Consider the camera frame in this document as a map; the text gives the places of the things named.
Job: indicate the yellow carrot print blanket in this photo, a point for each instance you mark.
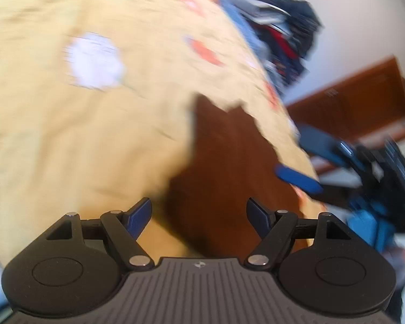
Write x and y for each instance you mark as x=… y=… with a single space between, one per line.
x=71 y=135

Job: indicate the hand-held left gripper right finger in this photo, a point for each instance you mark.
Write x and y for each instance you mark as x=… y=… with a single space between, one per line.
x=258 y=216

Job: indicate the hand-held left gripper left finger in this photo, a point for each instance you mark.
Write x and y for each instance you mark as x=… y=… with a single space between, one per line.
x=139 y=217

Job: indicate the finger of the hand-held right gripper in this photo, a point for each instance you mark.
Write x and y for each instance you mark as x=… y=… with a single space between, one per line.
x=319 y=143
x=298 y=179

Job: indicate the pile of mixed clothes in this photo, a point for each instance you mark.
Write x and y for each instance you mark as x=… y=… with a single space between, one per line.
x=276 y=30

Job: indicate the brown knit sweater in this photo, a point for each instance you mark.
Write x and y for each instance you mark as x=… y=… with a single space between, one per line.
x=229 y=175

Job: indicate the brown wooden door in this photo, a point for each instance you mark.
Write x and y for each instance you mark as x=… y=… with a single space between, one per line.
x=354 y=104

